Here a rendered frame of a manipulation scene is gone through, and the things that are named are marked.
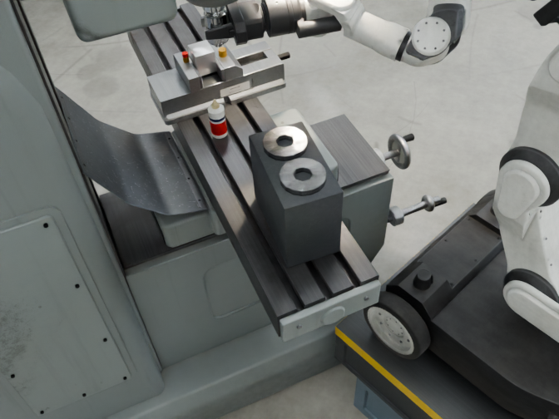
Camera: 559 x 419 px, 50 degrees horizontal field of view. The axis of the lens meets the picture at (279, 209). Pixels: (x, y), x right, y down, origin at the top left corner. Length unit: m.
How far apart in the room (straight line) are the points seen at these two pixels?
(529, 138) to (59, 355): 1.22
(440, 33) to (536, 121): 0.26
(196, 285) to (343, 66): 1.94
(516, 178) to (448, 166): 1.50
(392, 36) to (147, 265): 0.82
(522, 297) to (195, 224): 0.81
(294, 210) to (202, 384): 0.96
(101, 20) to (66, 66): 2.49
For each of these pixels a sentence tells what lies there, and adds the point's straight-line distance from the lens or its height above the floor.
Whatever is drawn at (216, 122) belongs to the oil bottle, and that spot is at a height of 0.99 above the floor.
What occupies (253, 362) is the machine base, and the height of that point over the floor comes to 0.20.
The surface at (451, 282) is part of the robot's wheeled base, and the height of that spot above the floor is 0.59.
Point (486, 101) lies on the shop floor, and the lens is 3.22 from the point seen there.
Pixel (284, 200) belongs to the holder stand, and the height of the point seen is 1.12.
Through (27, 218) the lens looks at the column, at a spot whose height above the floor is 1.06.
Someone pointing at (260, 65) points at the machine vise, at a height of 1.00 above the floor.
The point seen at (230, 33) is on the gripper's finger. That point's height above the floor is 1.24.
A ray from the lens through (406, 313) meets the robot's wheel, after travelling 1.60.
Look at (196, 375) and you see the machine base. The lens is 1.97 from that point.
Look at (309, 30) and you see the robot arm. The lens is 1.35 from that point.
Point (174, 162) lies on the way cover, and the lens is 1.59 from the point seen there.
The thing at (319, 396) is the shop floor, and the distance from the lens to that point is 2.13.
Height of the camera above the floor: 1.95
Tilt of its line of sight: 49 degrees down
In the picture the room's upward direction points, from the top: 4 degrees counter-clockwise
